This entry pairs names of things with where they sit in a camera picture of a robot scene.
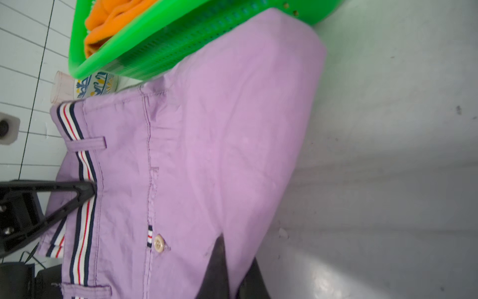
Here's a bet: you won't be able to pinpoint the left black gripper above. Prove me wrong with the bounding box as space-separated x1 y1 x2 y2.
1 180 96 299

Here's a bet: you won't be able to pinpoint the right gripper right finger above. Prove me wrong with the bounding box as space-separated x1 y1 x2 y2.
235 259 271 299

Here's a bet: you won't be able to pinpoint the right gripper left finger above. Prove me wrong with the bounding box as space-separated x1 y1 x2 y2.
195 234 230 299

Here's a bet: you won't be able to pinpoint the purple pants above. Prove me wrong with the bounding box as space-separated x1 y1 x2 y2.
39 9 326 299

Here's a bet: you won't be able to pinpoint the green plastic basket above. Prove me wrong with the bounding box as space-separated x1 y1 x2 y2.
68 0 341 80

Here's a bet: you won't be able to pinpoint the orange pants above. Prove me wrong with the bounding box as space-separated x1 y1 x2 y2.
84 0 157 58

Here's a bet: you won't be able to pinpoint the pink plastic cup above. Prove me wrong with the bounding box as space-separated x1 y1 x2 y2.
51 71 76 105

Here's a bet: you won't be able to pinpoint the blue patterned plate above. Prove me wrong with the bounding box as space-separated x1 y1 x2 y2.
73 71 119 100

